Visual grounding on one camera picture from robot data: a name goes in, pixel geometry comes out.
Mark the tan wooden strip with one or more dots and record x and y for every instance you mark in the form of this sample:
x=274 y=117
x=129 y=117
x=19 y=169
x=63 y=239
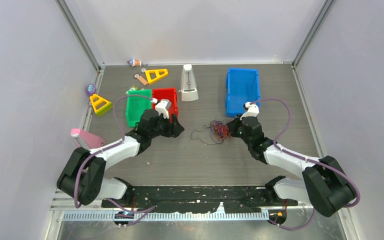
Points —
x=141 y=79

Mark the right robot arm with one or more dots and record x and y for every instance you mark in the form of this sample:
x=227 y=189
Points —
x=322 y=181

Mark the purple round toy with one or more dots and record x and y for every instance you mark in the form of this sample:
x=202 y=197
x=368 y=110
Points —
x=90 y=90

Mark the blue plastic bin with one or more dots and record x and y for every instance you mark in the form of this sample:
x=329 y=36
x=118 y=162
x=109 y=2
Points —
x=242 y=85

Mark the green plastic bin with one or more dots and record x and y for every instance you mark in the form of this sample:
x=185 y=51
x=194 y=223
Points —
x=139 y=101

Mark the yellow triangle toy left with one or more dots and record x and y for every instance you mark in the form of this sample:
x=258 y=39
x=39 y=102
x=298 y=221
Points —
x=99 y=104

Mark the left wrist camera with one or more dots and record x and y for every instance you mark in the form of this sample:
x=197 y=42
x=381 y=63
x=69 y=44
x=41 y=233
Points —
x=163 y=107

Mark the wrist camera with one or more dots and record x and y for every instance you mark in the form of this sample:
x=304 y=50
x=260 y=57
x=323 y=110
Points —
x=163 y=107
x=252 y=110

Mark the small figurine toy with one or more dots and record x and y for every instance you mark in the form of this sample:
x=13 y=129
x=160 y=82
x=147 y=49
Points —
x=134 y=62

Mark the pink metronome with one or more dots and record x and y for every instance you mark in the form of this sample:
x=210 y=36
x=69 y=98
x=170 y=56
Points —
x=85 y=139

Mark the white metronome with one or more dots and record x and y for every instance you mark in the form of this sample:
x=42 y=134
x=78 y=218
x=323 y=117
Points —
x=188 y=89

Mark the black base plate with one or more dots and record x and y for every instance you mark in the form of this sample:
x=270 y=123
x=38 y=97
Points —
x=197 y=199

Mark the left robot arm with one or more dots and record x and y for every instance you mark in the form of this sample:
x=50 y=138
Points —
x=83 y=175

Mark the yellow triangle toy rear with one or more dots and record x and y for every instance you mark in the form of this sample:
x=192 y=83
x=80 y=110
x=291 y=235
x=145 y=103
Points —
x=154 y=75

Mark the green toy block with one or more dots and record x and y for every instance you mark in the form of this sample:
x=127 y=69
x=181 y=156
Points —
x=133 y=88

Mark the yellow triangle toy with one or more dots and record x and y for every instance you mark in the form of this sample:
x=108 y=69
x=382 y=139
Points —
x=154 y=75
x=99 y=104

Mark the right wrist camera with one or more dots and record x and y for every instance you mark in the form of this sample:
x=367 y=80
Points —
x=252 y=110

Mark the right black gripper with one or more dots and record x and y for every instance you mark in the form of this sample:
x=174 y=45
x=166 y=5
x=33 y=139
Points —
x=233 y=125

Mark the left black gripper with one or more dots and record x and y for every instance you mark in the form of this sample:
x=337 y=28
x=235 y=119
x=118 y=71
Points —
x=173 y=129

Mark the aluminium rail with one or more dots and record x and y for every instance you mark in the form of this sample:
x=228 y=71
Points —
x=95 y=212

